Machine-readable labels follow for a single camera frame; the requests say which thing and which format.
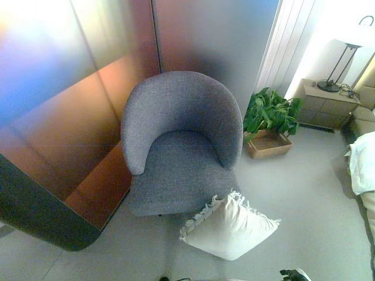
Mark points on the white curtain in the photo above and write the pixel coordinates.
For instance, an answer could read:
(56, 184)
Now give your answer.
(281, 49)

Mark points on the dark metal table lamp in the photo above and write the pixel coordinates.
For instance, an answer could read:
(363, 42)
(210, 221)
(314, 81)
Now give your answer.
(328, 85)

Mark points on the beige upholstered bed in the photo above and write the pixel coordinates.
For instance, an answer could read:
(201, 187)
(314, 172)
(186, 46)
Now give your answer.
(369, 210)

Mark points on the green leafy potted plant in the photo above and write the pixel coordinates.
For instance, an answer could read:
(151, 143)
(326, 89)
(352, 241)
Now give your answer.
(268, 112)

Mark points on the white duvet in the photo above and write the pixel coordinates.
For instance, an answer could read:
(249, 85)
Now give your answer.
(363, 164)

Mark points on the grey fabric armchair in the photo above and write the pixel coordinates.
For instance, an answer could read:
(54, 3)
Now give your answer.
(187, 172)

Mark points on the brown cabinet with dark edge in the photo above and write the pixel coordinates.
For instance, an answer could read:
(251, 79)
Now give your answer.
(44, 202)

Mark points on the beige bedside cabinet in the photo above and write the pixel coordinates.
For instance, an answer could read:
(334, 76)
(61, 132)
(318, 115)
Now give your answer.
(325, 106)

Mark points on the white fringed pillow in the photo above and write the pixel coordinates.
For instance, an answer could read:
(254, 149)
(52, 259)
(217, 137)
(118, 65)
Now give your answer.
(231, 231)

